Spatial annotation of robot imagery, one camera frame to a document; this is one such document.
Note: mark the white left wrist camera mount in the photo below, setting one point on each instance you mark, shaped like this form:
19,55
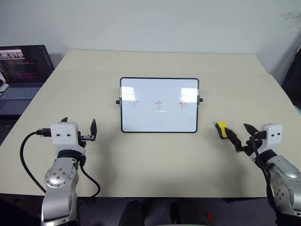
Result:
63,135

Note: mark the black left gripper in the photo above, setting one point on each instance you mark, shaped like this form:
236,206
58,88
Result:
88,138

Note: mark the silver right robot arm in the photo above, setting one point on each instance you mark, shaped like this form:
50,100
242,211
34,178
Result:
285,179

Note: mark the black chair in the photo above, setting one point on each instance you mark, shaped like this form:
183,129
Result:
292,75

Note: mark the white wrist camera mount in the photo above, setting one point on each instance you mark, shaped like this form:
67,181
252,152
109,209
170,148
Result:
63,135
274,135

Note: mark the yellow and black eraser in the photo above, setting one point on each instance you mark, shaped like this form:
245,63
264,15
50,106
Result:
221,124

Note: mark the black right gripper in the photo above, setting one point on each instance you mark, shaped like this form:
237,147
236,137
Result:
255,141

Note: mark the dark rounded shape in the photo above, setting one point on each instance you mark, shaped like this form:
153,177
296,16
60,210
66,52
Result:
131,213

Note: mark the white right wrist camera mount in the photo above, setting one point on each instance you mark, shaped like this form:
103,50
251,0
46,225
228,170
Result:
274,135

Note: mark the open dark laptop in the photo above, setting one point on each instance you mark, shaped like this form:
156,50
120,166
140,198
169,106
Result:
21,70

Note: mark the black-framed tabletop whiteboard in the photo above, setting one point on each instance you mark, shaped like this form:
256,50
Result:
160,117

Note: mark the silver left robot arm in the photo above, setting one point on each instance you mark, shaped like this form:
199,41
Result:
58,179

